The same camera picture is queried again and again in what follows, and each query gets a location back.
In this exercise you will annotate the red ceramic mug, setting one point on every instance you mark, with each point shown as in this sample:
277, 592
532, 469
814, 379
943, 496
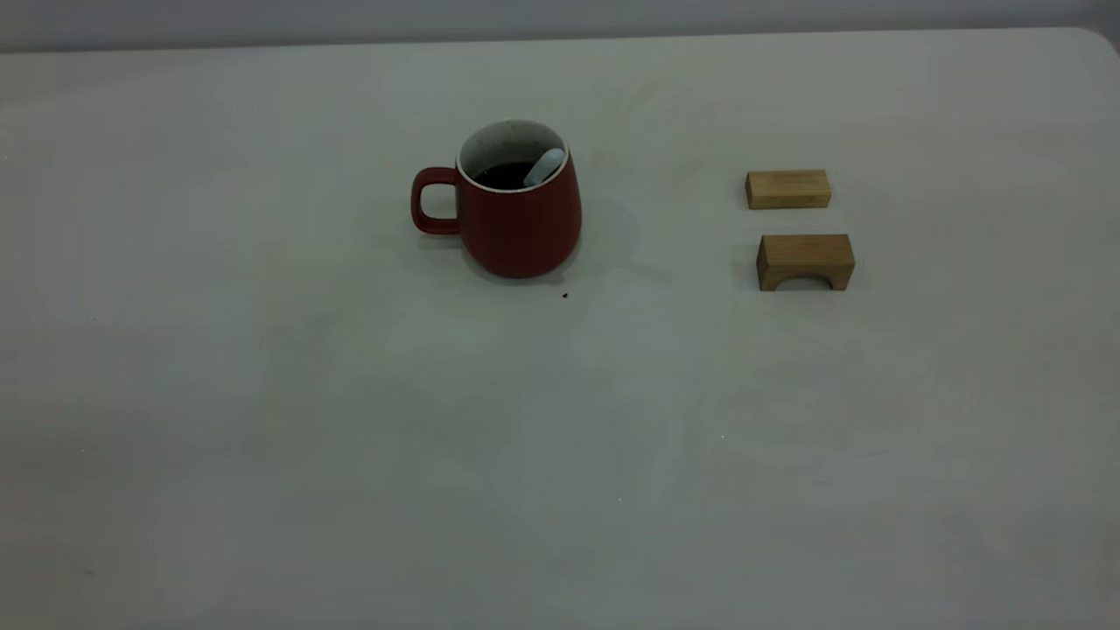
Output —
525, 227

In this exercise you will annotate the arched wooden block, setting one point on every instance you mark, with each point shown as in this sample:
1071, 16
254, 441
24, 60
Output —
805, 254

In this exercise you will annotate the flat wooden block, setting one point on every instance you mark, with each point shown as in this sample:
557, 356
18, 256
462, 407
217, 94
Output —
787, 189

